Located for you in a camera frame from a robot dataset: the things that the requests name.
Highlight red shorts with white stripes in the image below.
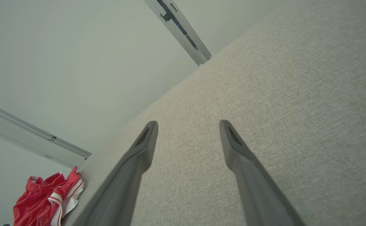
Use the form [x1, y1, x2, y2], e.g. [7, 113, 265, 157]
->
[13, 172, 67, 226]

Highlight red and white shirt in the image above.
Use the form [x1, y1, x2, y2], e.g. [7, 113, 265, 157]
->
[47, 166, 85, 226]

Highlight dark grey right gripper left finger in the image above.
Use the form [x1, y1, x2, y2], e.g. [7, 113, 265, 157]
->
[72, 121, 159, 226]

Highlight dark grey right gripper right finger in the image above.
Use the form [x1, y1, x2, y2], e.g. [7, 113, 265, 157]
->
[219, 120, 306, 226]

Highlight grey metal wheeled frame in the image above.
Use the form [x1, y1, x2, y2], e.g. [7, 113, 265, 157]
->
[0, 99, 92, 170]

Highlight grey metal double post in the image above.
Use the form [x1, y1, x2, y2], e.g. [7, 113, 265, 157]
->
[144, 0, 212, 66]

